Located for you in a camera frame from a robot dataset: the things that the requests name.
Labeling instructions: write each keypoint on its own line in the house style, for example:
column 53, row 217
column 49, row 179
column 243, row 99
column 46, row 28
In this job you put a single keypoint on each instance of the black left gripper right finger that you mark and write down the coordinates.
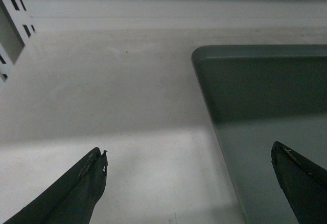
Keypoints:
column 303, row 183

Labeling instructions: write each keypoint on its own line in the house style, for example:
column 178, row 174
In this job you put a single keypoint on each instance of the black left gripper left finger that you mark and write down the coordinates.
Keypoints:
column 72, row 197

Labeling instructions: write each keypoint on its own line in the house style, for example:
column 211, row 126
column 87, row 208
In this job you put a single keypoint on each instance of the grey rectangular serving tray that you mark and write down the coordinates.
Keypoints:
column 257, row 95

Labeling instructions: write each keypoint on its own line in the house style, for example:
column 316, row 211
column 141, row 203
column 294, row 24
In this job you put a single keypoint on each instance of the white slotted shelf upright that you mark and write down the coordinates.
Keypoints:
column 16, row 29

